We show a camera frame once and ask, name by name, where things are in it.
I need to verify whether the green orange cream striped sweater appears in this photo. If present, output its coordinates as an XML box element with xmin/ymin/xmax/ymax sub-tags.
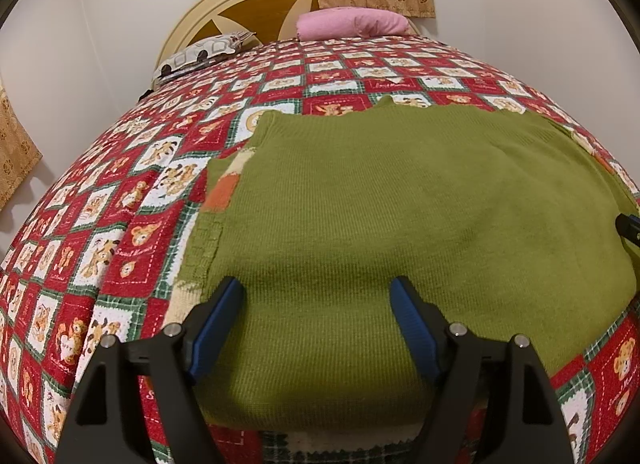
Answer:
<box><xmin>166</xmin><ymin>97</ymin><xmax>639</xmax><ymax>432</ymax></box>

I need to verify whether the red teddy bear patchwork bedspread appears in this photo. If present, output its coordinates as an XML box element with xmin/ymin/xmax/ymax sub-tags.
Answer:
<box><xmin>1</xmin><ymin>35</ymin><xmax>639</xmax><ymax>463</ymax></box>

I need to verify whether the beige curtain at left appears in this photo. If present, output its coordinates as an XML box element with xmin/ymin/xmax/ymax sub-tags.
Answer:
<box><xmin>0</xmin><ymin>86</ymin><xmax>42</xmax><ymax>207</ymax></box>

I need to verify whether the black object beside bed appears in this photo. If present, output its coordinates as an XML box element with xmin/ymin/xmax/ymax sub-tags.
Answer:
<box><xmin>138</xmin><ymin>88</ymin><xmax>154</xmax><ymax>102</ymax></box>

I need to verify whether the pink pillow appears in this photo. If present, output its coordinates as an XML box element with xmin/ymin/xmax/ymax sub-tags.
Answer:
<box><xmin>296</xmin><ymin>7</ymin><xmax>412</xmax><ymax>41</ymax></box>

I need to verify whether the white car print pillow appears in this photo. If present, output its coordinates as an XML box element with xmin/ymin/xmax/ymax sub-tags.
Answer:
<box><xmin>152</xmin><ymin>31</ymin><xmax>254</xmax><ymax>85</ymax></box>

